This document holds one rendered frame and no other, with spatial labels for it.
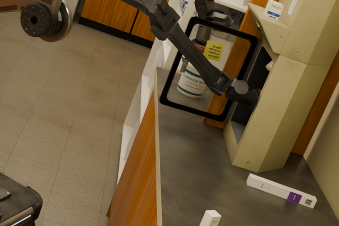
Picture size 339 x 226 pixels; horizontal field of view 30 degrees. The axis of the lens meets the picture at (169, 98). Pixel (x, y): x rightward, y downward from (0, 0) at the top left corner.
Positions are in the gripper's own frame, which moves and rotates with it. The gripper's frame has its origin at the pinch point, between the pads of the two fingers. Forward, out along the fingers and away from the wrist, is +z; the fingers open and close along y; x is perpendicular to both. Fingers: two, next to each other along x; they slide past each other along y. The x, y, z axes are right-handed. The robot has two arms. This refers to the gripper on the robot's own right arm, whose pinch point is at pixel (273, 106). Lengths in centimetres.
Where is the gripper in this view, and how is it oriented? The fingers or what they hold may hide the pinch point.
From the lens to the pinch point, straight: 256.5
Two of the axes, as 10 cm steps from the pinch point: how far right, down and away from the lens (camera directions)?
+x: -3.5, 8.9, 2.9
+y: -0.3, -3.3, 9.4
